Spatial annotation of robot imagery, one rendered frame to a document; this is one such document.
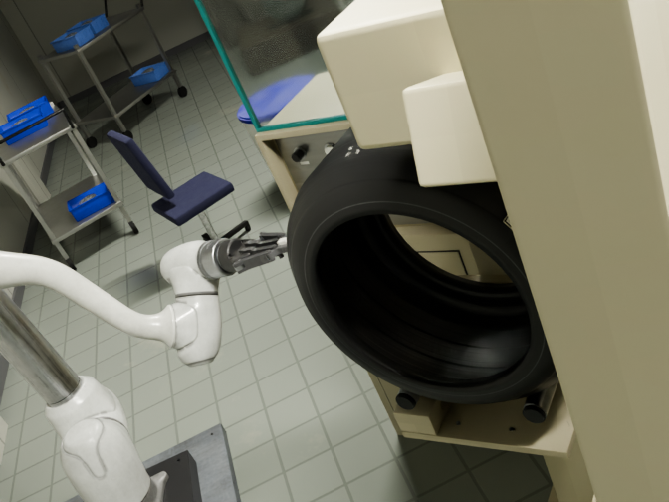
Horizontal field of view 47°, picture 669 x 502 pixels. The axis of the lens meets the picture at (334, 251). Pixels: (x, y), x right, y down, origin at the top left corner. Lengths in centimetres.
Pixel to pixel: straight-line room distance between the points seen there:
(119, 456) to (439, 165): 138
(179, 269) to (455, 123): 119
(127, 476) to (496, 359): 92
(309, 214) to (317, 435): 179
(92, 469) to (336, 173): 98
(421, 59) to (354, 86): 9
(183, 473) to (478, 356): 86
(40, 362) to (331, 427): 138
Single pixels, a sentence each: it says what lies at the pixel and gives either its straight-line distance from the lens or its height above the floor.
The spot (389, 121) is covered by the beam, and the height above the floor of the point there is 167.
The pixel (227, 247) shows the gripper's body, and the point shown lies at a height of 126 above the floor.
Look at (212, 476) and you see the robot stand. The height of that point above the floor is 65.
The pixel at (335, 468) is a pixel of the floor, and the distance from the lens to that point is 291.
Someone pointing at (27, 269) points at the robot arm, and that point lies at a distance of 178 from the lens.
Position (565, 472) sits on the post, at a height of 25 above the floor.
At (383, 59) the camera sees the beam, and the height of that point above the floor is 174.
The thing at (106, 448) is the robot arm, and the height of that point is 95.
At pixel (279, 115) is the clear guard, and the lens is 218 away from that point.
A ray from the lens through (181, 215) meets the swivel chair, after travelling 424.
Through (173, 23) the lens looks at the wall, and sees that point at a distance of 1000.
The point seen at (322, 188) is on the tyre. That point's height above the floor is 144.
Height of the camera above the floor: 200
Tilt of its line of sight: 29 degrees down
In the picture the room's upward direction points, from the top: 25 degrees counter-clockwise
